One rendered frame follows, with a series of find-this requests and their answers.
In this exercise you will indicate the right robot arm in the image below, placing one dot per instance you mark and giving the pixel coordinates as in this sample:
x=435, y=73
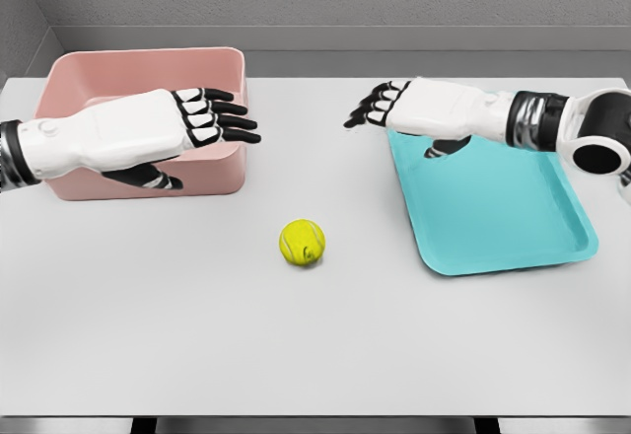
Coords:
x=552, y=123

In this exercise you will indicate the blue tray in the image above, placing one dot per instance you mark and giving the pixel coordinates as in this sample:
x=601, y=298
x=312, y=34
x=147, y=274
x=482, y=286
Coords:
x=493, y=202

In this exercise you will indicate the yellow tennis ball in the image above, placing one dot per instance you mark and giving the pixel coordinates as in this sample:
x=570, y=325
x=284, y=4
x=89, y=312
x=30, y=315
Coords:
x=302, y=243

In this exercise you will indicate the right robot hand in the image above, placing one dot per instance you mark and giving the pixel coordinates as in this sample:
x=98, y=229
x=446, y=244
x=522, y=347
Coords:
x=424, y=108

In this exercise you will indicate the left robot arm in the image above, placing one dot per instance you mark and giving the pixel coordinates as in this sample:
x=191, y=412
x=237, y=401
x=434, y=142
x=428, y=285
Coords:
x=47, y=145

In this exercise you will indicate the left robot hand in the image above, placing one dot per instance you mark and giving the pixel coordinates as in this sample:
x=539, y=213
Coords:
x=143, y=125

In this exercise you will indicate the pink basket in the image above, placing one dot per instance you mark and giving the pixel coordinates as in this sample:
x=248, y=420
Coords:
x=89, y=79

